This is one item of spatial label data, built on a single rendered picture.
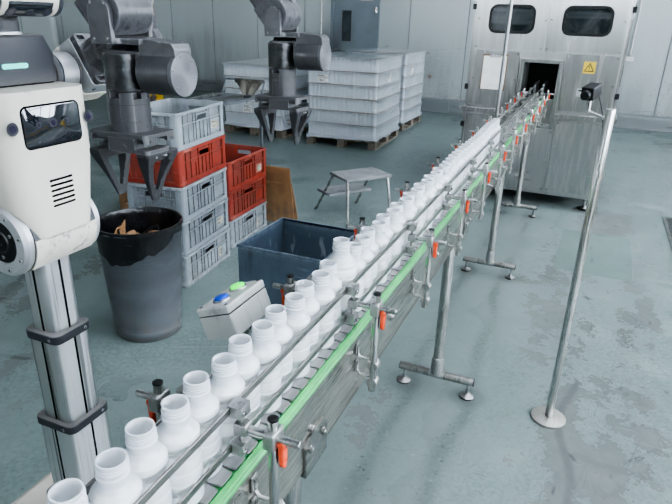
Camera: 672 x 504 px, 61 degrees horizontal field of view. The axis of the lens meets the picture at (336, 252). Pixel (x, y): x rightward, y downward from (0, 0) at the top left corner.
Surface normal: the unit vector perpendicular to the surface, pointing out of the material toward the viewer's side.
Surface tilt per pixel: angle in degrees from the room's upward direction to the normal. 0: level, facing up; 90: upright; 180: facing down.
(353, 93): 90
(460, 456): 0
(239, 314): 70
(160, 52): 91
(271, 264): 90
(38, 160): 90
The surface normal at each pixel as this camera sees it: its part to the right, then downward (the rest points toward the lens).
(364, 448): 0.03, -0.93
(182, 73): 0.92, 0.17
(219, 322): -0.40, 0.33
